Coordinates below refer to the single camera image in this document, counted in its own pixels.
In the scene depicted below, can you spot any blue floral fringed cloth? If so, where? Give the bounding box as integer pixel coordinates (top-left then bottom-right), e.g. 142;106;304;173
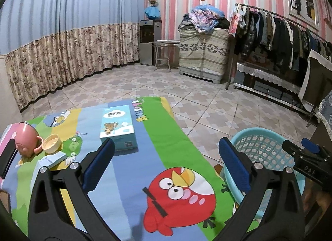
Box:
316;91;332;137

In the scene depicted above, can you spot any teal plastic basket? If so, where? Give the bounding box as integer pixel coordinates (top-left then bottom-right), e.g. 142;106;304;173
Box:
221;127;305;221

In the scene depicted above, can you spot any white paper booklet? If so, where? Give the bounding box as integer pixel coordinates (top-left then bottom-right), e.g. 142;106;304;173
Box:
30;151;67;190

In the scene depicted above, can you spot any low shelf with lace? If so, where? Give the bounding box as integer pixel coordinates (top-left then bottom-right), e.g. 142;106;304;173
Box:
233;63;304;110

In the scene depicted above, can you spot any dark covered chair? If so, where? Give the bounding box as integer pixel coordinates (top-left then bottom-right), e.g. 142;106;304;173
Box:
299;50;331;126

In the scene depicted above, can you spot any cream round lid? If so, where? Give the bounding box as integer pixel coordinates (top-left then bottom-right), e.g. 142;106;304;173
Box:
42;134;62;155

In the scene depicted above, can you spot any black rectangular case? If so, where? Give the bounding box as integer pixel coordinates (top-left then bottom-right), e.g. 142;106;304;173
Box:
0;138;17;179

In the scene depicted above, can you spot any pink pig mug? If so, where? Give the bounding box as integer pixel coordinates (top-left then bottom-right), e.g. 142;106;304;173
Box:
15;122;43;158

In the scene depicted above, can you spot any colourful cartoon play mat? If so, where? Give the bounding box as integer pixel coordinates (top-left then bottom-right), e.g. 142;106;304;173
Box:
1;97;237;240

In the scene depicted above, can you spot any teal tissue box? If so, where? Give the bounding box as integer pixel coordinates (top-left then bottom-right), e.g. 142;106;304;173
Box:
100;105;137;152

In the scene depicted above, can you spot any clothes rack with garments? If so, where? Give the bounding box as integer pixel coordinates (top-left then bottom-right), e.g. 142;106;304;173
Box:
228;3;331;87

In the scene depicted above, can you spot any covered cabinet with cloth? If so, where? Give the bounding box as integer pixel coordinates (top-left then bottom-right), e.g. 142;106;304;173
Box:
178;28;230;84

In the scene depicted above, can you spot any pile of colourful clothes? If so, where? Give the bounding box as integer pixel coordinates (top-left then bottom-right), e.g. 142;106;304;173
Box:
178;4;230;34

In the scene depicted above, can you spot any small metal folding table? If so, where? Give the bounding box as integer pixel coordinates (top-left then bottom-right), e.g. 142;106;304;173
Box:
150;39;180;71

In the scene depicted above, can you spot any blue and floral curtain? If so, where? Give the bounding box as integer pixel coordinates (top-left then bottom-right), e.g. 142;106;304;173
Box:
1;0;144;109

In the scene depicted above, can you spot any grey water dispenser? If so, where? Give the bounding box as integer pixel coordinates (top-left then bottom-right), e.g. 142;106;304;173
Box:
139;19;162;66

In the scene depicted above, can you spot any blue covered water bottle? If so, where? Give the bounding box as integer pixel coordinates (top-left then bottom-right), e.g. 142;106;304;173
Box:
144;0;161;20

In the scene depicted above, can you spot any black framed wall picture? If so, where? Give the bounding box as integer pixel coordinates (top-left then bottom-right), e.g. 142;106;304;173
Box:
289;0;319;30

